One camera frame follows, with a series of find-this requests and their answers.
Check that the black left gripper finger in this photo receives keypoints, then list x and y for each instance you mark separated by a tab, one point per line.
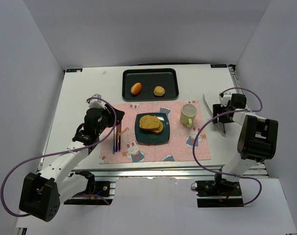
118	116
109	109

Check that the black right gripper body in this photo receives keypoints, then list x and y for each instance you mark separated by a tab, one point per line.
218	113

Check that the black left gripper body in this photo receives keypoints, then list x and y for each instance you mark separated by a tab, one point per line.
116	115

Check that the steel serving tongs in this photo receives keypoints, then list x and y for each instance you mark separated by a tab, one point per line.
220	126

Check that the crusty speckled bread slice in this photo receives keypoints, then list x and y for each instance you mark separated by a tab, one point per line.
157	130

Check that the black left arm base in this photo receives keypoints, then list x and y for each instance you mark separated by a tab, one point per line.
97	192

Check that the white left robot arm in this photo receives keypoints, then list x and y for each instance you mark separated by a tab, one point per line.
44	192

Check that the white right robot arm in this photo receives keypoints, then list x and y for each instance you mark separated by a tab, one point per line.
257	140

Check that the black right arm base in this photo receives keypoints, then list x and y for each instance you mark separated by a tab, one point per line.
218	193

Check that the iridescent large spoon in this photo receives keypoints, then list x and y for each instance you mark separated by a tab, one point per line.
116	139

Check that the pale yellow mug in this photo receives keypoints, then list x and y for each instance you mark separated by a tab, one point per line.
188	114

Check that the glossy orange round bun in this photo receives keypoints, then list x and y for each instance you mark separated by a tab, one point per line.
136	88

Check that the dark teal square plate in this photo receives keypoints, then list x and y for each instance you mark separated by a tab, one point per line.
149	137

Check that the iridescent small spoon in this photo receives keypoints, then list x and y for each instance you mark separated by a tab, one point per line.
114	141

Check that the black baking tray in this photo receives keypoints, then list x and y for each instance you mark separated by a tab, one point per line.
149	79

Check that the blue label sticker right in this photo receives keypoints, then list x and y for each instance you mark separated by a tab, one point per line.
218	66

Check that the blue label sticker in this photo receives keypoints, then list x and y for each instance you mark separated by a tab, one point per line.
218	66
74	70

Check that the small pale round bun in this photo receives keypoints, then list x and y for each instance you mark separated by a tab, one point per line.
159	91

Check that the pink bunny placemat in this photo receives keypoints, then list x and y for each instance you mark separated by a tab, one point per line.
179	138

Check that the blue label sticker left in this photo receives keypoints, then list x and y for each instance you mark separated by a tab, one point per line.
74	70

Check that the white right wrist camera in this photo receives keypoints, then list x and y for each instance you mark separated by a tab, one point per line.
225	99

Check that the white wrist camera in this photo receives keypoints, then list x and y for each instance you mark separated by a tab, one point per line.
225	99
95	102

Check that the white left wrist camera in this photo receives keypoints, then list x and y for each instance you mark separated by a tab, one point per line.
95	102

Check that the aluminium table frame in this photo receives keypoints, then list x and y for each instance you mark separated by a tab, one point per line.
193	81

